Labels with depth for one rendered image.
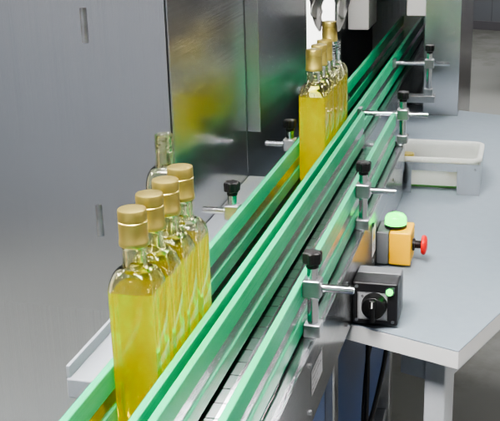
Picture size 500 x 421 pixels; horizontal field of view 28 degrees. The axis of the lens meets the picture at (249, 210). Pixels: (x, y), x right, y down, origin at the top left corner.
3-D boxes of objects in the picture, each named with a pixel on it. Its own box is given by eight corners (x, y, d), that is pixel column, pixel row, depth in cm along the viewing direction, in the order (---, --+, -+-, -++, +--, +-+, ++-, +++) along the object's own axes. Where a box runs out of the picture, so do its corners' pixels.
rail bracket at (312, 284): (306, 330, 150) (305, 245, 146) (356, 334, 148) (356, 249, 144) (300, 342, 146) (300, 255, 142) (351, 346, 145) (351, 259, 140)
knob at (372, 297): (361, 315, 179) (358, 322, 176) (361, 291, 177) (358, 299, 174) (386, 317, 178) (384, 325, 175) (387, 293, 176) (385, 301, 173)
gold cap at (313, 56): (322, 71, 211) (322, 50, 209) (305, 72, 211) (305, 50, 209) (321, 68, 214) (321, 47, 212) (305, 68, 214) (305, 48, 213)
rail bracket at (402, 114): (358, 139, 248) (359, 88, 244) (428, 141, 244) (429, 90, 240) (356, 142, 246) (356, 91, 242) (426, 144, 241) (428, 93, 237)
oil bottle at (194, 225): (177, 350, 144) (166, 159, 135) (214, 353, 143) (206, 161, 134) (164, 368, 139) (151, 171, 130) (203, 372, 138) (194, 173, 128)
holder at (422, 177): (376, 170, 269) (376, 142, 267) (482, 175, 262) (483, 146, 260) (366, 190, 253) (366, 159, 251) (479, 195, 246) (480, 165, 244)
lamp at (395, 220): (386, 222, 209) (386, 208, 208) (407, 223, 207) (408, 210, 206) (382, 230, 204) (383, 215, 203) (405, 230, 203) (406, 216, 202)
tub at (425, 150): (396, 169, 268) (397, 138, 265) (483, 174, 262) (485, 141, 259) (387, 190, 252) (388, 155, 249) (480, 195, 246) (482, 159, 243)
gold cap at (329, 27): (323, 39, 229) (323, 19, 228) (339, 39, 228) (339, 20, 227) (320, 42, 226) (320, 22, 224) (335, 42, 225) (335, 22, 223)
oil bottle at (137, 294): (133, 410, 129) (118, 199, 119) (175, 415, 127) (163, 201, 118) (117, 433, 123) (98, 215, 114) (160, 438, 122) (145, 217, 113)
